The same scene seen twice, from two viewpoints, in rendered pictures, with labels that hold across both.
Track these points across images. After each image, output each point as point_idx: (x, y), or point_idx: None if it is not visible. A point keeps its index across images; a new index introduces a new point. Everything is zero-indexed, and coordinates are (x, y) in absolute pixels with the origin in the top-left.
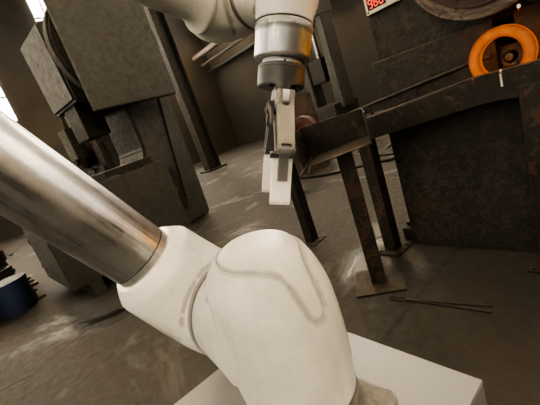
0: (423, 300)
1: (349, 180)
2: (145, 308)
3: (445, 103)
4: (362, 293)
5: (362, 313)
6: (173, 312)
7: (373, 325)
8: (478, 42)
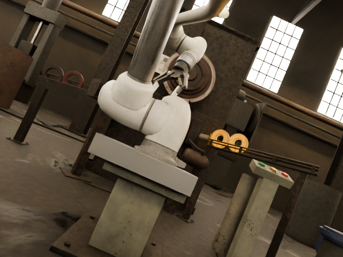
0: (100, 187)
1: (102, 117)
2: (142, 93)
3: None
4: (68, 175)
5: (71, 182)
6: (146, 100)
7: (78, 187)
8: None
